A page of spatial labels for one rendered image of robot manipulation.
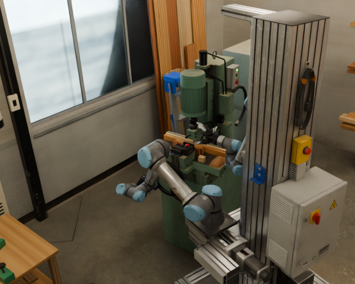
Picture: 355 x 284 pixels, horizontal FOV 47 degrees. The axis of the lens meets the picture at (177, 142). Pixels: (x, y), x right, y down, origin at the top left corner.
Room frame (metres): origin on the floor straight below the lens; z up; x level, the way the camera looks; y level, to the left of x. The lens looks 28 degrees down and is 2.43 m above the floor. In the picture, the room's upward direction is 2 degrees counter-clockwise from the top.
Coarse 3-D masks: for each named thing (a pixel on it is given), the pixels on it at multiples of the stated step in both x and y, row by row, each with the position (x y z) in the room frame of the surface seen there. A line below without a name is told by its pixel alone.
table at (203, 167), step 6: (210, 156) 2.62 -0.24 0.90; (216, 156) 2.61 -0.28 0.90; (192, 162) 2.57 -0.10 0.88; (198, 162) 2.54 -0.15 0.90; (204, 162) 2.53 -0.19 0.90; (210, 162) 2.53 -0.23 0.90; (180, 168) 2.51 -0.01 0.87; (186, 168) 2.51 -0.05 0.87; (192, 168) 2.53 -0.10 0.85; (198, 168) 2.53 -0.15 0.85; (204, 168) 2.50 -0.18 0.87; (210, 168) 2.47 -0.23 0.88; (216, 168) 2.44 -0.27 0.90; (222, 168) 2.46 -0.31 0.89; (216, 174) 2.44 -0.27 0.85
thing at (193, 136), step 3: (189, 129) 2.74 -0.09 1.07; (195, 129) 2.74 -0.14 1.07; (198, 129) 2.74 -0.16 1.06; (201, 129) 2.77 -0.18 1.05; (189, 132) 2.72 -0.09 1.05; (192, 132) 2.70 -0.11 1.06; (195, 132) 2.71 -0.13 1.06; (198, 132) 2.74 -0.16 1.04; (192, 135) 2.70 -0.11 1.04; (195, 135) 2.71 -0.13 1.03; (198, 135) 2.74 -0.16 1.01; (189, 138) 2.72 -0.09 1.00; (192, 138) 2.70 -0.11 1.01; (195, 138) 2.71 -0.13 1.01
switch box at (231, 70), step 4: (232, 64) 2.96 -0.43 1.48; (236, 64) 2.96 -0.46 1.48; (228, 68) 2.89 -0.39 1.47; (232, 68) 2.87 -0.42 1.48; (236, 68) 2.90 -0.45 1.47; (228, 72) 2.89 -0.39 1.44; (232, 72) 2.87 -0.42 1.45; (228, 76) 2.89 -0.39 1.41; (232, 76) 2.87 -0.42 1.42; (228, 80) 2.89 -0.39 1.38; (232, 80) 2.87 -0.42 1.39; (236, 80) 2.91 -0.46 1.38; (228, 84) 2.89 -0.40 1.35; (232, 84) 2.87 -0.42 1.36; (232, 88) 2.87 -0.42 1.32
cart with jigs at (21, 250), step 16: (0, 224) 2.39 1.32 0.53; (16, 224) 2.38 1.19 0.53; (0, 240) 2.16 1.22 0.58; (16, 240) 2.21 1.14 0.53; (32, 240) 2.20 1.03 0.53; (0, 256) 2.06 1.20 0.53; (16, 256) 2.05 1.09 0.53; (32, 256) 2.05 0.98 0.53; (48, 256) 2.04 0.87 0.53; (0, 272) 1.87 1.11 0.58; (16, 272) 1.91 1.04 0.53; (32, 272) 2.24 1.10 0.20
